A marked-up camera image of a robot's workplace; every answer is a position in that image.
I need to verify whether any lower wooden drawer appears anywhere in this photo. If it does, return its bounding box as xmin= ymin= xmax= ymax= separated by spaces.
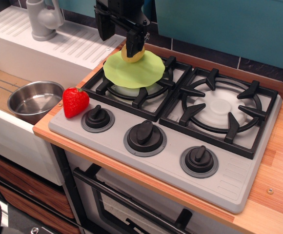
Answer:
xmin=0 ymin=184 xmax=81 ymax=234

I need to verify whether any light green plastic plate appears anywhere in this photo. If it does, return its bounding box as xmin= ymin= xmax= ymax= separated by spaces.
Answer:
xmin=103 ymin=50 xmax=165 ymax=89

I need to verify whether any black left stove knob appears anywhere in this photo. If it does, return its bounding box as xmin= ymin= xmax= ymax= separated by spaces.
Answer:
xmin=81 ymin=105 xmax=115 ymax=133

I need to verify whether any grey toy faucet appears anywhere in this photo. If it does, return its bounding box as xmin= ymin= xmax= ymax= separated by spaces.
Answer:
xmin=26 ymin=0 xmax=64 ymax=41

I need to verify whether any yellow toy potato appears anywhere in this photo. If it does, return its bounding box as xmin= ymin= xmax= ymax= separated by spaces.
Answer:
xmin=121 ymin=45 xmax=145 ymax=63

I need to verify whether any black right burner grate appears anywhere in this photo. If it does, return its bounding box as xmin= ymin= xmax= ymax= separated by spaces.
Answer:
xmin=160 ymin=67 xmax=282 ymax=159

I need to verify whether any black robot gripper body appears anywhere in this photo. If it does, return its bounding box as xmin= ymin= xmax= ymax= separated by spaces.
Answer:
xmin=94 ymin=0 xmax=150 ymax=41

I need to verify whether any small steel pot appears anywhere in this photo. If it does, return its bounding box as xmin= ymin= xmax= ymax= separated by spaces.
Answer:
xmin=0 ymin=79 xmax=64 ymax=125

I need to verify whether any black stove knob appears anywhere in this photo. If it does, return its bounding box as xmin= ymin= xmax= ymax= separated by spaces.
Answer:
xmin=180 ymin=145 xmax=219 ymax=179
xmin=81 ymin=105 xmax=115 ymax=133
xmin=123 ymin=120 xmax=167 ymax=157

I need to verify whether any wooden drawer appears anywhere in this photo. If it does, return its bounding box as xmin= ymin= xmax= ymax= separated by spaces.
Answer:
xmin=0 ymin=156 xmax=70 ymax=213
xmin=0 ymin=184 xmax=81 ymax=234

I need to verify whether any upper wooden drawer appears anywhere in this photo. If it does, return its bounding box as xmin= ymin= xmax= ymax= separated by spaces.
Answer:
xmin=0 ymin=156 xmax=70 ymax=213

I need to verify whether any black burner grate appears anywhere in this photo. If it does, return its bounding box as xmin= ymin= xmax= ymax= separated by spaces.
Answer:
xmin=160 ymin=67 xmax=282 ymax=159
xmin=82 ymin=56 xmax=192 ymax=121

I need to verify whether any black left burner grate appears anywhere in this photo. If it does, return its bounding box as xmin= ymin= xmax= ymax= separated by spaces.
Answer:
xmin=82 ymin=56 xmax=192 ymax=121

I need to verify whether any red toy strawberry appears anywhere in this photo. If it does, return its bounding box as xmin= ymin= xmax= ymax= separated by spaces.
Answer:
xmin=62 ymin=87 xmax=90 ymax=118

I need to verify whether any black right stove knob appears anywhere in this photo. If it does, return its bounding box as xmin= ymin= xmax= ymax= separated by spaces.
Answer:
xmin=180 ymin=145 xmax=219 ymax=179

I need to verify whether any black middle stove knob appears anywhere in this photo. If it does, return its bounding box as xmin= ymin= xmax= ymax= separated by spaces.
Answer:
xmin=123 ymin=120 xmax=167 ymax=157

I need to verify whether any grey toy stove top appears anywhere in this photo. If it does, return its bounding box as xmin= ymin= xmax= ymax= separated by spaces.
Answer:
xmin=48 ymin=46 xmax=283 ymax=214

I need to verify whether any white toy sink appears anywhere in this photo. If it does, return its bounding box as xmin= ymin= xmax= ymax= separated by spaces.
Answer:
xmin=0 ymin=6 xmax=124 ymax=185

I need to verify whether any black oven door handle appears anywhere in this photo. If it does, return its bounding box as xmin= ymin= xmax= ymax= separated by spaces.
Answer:
xmin=73 ymin=168 xmax=192 ymax=234

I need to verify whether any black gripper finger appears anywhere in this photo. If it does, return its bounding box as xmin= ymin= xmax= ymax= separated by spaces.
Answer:
xmin=126 ymin=29 xmax=144 ymax=58
xmin=95 ymin=11 xmax=115 ymax=41

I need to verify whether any toy oven door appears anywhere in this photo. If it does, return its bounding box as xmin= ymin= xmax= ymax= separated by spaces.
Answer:
xmin=73 ymin=164 xmax=236 ymax=234

